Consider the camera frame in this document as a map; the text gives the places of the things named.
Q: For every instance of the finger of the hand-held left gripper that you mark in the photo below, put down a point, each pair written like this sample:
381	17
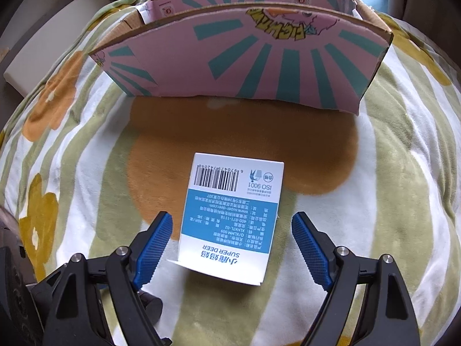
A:
150	308

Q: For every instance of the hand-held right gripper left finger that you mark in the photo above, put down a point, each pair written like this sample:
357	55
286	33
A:
155	250

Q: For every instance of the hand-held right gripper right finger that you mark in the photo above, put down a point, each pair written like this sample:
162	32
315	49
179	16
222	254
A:
312	252

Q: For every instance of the white and blue carton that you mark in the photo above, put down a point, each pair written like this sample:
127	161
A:
230	209

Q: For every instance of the pink printed cardboard box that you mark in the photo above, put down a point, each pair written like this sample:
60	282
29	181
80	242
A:
245	61

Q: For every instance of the green striped flower blanket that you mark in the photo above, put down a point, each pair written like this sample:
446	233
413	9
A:
378	187

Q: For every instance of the white foam board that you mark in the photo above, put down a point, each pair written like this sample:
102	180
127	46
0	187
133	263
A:
57	39

